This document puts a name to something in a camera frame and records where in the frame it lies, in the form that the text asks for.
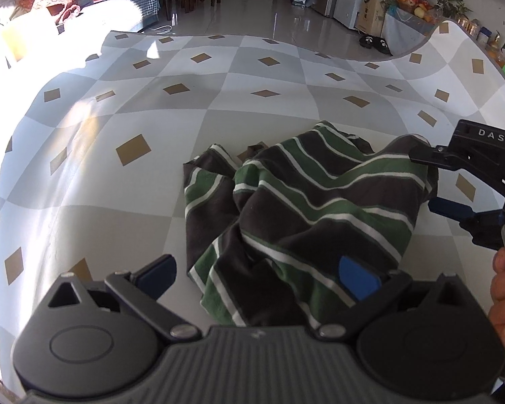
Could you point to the cardboard box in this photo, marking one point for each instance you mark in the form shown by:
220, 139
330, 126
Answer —
370, 17

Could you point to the grey white checkered table cover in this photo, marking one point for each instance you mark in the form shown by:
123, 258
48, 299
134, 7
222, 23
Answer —
151, 105

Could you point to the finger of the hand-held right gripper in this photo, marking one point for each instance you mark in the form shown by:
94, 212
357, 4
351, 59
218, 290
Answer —
429, 156
446, 208

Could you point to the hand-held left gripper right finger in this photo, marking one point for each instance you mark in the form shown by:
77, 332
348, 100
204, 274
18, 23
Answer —
357, 278

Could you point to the grey covered stand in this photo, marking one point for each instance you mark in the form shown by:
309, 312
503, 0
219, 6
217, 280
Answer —
404, 33

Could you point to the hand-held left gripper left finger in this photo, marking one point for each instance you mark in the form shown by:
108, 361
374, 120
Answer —
158, 277

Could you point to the sofa with houndstooth cover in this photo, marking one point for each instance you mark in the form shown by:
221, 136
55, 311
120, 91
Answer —
145, 4

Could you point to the gold tin can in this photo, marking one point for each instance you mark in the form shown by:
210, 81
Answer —
474, 26
464, 25

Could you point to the fruit basket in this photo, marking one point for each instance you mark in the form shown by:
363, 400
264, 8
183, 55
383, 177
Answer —
416, 2

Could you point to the green brown striped t-shirt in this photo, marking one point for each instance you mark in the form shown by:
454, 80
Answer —
298, 202

